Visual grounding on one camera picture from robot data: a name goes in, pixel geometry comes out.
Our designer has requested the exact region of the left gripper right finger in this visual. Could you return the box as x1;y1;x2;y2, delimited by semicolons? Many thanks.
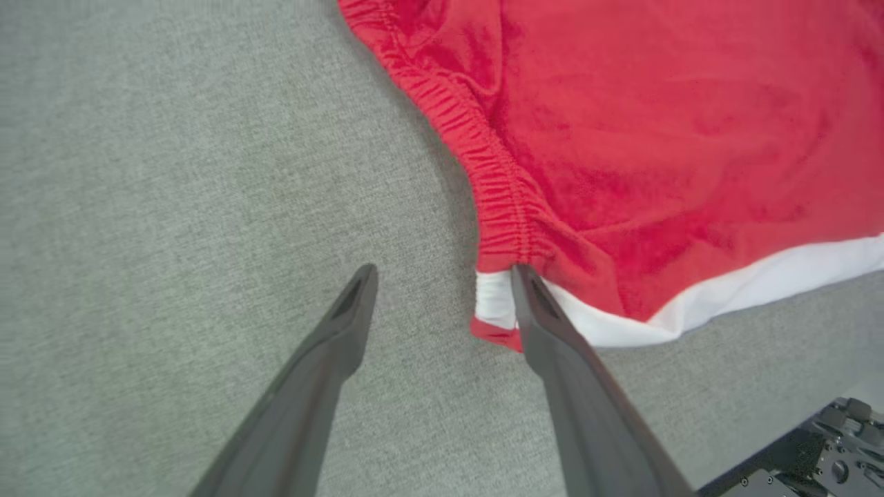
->
511;264;695;497

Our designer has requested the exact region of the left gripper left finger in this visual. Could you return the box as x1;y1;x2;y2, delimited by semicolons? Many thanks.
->
190;264;380;497

